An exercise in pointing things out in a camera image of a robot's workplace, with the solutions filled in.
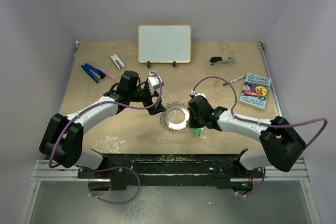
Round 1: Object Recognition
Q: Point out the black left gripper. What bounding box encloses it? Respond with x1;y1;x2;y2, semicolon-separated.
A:
129;83;165;115

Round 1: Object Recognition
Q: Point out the large metal key ring disc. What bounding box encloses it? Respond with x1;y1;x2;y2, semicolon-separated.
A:
160;101;190;133

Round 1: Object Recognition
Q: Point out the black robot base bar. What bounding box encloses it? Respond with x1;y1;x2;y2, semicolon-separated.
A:
78;154;263;191

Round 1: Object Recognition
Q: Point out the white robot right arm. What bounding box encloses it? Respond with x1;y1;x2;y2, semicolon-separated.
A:
188;95;307;177

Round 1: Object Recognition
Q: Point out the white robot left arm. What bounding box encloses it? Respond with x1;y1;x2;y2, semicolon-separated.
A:
39;70;165;178

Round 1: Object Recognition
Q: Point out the green capped marker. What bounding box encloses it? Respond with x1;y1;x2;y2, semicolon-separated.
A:
223;76;246;86

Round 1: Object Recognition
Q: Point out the white staple remover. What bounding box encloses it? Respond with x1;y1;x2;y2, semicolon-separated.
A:
110;54;125;70

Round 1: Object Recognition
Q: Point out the black grey stapler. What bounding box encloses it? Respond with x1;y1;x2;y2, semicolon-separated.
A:
208;56;236;67

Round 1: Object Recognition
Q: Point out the pink eraser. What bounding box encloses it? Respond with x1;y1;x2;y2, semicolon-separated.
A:
100;69;117;80

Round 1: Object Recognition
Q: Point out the small whiteboard on stand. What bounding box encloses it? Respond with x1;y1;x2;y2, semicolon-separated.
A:
138;24;192;67

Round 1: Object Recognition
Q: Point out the blue treehouse book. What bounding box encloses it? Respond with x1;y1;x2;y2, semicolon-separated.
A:
239;73;271;109

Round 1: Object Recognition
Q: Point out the blue stapler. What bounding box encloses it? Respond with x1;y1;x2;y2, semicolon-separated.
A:
81;63;106;83

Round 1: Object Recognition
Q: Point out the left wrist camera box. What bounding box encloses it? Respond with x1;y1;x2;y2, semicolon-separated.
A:
147;71;164;94

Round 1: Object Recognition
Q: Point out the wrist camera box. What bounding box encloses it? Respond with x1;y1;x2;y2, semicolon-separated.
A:
190;89;206;98
147;71;164;94

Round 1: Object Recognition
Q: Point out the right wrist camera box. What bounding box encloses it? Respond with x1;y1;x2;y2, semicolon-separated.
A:
190;89;206;98

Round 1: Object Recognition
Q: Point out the aluminium frame rail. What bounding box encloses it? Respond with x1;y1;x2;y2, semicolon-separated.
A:
32;160;109;182

